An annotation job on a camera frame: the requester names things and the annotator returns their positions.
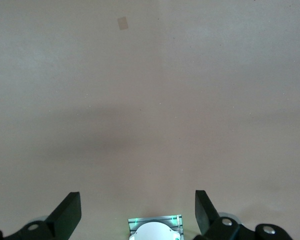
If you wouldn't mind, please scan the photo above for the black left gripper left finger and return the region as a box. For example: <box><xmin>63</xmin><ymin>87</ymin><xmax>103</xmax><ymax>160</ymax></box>
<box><xmin>11</xmin><ymin>191</ymin><xmax>82</xmax><ymax>240</ymax></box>

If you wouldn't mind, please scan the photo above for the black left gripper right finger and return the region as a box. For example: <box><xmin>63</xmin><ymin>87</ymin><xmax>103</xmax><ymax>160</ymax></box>
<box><xmin>194</xmin><ymin>190</ymin><xmax>241</xmax><ymax>240</ymax></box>

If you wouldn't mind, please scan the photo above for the brown tape patch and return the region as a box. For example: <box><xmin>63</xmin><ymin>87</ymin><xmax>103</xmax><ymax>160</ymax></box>
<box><xmin>116</xmin><ymin>16</ymin><xmax>130</xmax><ymax>32</ymax></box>

